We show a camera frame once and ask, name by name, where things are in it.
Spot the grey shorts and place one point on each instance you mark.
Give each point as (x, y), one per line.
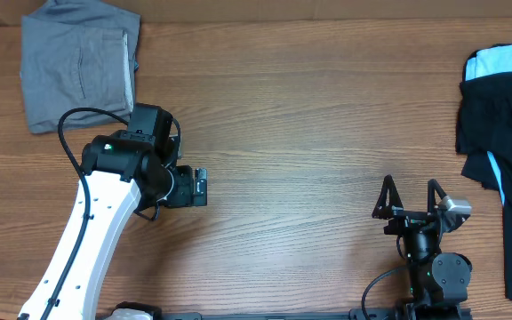
(77, 64)

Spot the light blue garment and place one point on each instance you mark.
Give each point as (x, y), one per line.
(490, 61)

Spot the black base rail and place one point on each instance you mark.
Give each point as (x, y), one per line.
(131, 310)

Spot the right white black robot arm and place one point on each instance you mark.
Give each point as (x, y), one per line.
(438, 280)

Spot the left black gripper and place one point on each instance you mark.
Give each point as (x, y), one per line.
(184, 195)

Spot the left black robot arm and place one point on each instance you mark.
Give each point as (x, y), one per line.
(120, 175)

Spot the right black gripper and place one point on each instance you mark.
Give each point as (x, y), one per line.
(384, 210)

